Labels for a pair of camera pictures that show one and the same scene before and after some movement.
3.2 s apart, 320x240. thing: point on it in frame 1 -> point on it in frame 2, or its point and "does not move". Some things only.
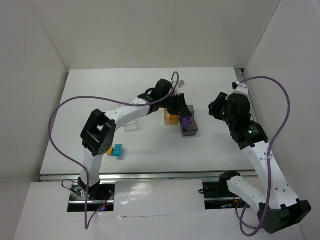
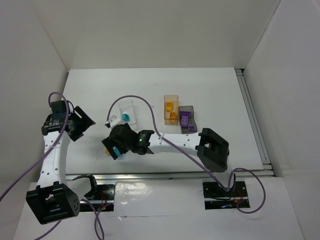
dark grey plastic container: (193, 127) does not move
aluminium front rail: (145, 176) does not move
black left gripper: (178, 103) -> (81, 122)
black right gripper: (215, 107) -> (110, 148)
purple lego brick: (186, 119) -> (191, 128)
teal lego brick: (117, 151) does not move
